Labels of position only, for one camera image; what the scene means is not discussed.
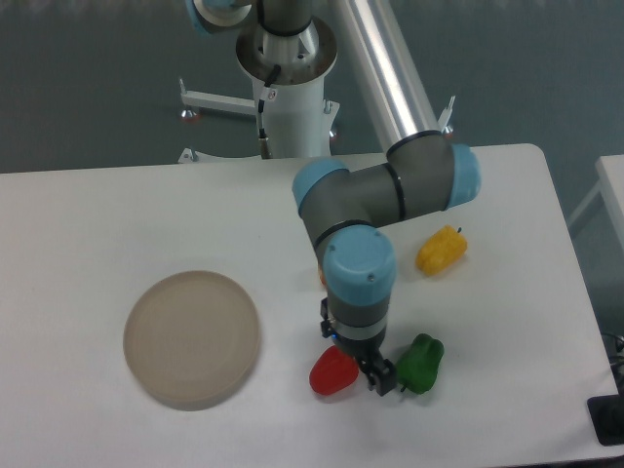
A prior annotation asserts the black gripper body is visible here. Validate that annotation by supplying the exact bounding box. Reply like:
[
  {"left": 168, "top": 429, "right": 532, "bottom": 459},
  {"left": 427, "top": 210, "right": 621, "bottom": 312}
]
[{"left": 325, "top": 319, "right": 386, "bottom": 364}]

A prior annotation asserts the red toy bell pepper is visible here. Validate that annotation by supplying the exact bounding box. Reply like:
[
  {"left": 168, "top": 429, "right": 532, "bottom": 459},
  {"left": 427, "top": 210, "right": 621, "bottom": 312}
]
[{"left": 309, "top": 346, "right": 360, "bottom": 396}]

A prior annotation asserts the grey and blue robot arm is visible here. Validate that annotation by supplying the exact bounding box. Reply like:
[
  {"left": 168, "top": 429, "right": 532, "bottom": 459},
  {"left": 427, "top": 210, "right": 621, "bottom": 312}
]
[{"left": 181, "top": 1, "right": 481, "bottom": 395}]

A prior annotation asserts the green toy bell pepper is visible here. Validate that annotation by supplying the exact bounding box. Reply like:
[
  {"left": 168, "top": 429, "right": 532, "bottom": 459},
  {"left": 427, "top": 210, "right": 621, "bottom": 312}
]
[{"left": 396, "top": 333, "right": 445, "bottom": 395}]

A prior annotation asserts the yellow toy bell pepper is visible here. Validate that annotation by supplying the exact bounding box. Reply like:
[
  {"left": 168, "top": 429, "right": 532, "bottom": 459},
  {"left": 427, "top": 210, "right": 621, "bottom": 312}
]
[{"left": 414, "top": 225, "right": 468, "bottom": 277}]

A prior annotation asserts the toy toasted bread piece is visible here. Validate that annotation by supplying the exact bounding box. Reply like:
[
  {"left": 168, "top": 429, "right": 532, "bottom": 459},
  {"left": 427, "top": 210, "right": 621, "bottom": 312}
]
[{"left": 318, "top": 265, "right": 327, "bottom": 288}]

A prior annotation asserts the beige round plate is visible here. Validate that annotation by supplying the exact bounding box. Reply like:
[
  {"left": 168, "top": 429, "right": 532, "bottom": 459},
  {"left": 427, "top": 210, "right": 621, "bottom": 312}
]
[{"left": 123, "top": 270, "right": 261, "bottom": 411}]

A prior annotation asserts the black device at table edge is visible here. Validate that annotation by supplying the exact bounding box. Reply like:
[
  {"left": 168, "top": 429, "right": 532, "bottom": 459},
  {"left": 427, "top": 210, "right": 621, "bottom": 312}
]
[{"left": 587, "top": 394, "right": 623, "bottom": 447}]

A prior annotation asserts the white side table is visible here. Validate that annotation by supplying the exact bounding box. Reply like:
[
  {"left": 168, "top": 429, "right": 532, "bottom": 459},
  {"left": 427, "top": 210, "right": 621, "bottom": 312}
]
[{"left": 566, "top": 154, "right": 623, "bottom": 247}]

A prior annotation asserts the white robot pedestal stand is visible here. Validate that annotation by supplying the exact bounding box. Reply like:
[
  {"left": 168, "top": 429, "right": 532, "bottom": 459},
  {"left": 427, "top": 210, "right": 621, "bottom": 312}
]
[{"left": 175, "top": 17, "right": 457, "bottom": 165}]

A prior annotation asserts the black cable on pedestal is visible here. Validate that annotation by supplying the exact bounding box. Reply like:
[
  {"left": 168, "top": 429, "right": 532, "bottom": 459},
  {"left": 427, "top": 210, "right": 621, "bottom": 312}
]
[{"left": 256, "top": 62, "right": 283, "bottom": 160}]

